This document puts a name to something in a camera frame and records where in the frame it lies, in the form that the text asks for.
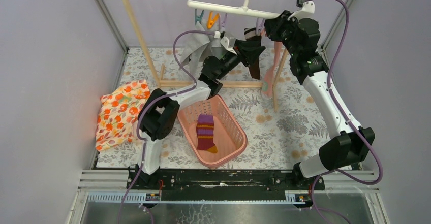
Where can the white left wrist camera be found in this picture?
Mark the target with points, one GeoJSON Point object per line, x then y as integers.
{"type": "Point", "coordinates": [223, 43]}

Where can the purple clothespin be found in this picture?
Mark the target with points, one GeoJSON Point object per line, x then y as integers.
{"type": "Point", "coordinates": [259, 26]}
{"type": "Point", "coordinates": [222, 22]}

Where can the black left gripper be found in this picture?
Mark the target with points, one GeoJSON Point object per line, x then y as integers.
{"type": "Point", "coordinates": [246, 51]}

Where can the orange clothespin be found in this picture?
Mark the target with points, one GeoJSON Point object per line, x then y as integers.
{"type": "Point", "coordinates": [212, 19]}

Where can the purple clothespin left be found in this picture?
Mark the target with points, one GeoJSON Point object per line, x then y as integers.
{"type": "Point", "coordinates": [222, 22]}

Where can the orange floral cloth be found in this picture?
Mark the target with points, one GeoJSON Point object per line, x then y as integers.
{"type": "Point", "coordinates": [117, 118]}

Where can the floral patterned table mat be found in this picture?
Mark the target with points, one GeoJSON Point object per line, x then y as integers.
{"type": "Point", "coordinates": [276, 140]}

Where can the purple clothespin middle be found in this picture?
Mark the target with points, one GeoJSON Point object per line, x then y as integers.
{"type": "Point", "coordinates": [259, 26]}

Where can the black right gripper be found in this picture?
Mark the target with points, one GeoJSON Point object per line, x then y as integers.
{"type": "Point", "coordinates": [273, 26]}

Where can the teal clothespin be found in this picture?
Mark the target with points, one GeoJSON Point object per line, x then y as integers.
{"type": "Point", "coordinates": [198, 16]}

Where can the purple striped sock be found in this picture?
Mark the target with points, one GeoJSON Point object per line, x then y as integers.
{"type": "Point", "coordinates": [205, 133]}

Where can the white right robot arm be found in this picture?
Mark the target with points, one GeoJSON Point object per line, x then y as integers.
{"type": "Point", "coordinates": [349, 140]}

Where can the grey hanging towel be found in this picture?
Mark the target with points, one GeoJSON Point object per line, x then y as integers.
{"type": "Point", "coordinates": [198, 47]}

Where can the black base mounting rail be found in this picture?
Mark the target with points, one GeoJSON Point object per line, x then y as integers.
{"type": "Point", "coordinates": [214, 180]}

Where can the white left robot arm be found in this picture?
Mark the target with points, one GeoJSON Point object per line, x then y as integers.
{"type": "Point", "coordinates": [157, 117]}

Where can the pink plastic laundry basket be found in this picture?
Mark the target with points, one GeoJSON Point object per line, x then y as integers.
{"type": "Point", "coordinates": [229, 137]}

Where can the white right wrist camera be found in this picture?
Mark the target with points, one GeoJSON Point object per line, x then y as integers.
{"type": "Point", "coordinates": [306, 10]}

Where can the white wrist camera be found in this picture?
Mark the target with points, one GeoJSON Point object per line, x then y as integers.
{"type": "Point", "coordinates": [223, 43]}
{"type": "Point", "coordinates": [306, 10]}

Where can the pink hanging sock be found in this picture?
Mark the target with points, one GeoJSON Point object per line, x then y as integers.
{"type": "Point", "coordinates": [266, 90]}

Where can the white plastic clip hanger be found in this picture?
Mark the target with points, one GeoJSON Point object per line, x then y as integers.
{"type": "Point", "coordinates": [243, 10]}

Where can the grey slotted cable duct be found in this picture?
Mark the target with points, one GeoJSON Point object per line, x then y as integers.
{"type": "Point", "coordinates": [201, 196]}

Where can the dark brown hanging sock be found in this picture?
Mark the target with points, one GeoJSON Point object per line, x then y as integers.
{"type": "Point", "coordinates": [250, 34]}

